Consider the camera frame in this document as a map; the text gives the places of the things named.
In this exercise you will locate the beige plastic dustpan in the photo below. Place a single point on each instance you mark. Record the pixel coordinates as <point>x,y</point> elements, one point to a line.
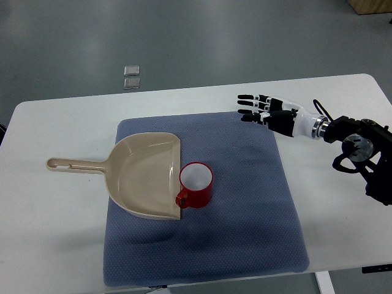
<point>141,174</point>

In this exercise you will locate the upper metal floor plate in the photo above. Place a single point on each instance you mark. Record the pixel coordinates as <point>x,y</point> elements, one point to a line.
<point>130,71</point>

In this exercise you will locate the wooden box corner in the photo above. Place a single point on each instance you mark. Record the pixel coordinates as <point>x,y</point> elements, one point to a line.
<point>366,7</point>

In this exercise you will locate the red cup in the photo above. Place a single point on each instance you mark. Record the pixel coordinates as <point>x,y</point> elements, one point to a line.
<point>196,181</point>

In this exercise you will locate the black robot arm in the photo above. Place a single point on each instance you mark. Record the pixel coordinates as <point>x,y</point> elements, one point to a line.
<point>366,149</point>

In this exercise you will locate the black table control panel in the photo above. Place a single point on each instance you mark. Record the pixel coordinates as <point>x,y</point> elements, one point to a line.
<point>376,269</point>

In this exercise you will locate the blue textured mat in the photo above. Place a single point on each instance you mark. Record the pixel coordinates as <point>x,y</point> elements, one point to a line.
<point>249,228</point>

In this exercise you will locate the white table leg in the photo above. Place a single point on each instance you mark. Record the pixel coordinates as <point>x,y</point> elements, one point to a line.
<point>324,282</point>

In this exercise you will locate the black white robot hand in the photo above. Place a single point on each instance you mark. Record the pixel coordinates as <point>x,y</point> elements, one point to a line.
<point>279,115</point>

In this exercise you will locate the lower metal floor plate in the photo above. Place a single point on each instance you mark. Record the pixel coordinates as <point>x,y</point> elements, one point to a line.
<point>131,83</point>

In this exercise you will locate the metal floor plate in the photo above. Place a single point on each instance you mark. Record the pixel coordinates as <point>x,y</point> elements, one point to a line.
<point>131,83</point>
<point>130,71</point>

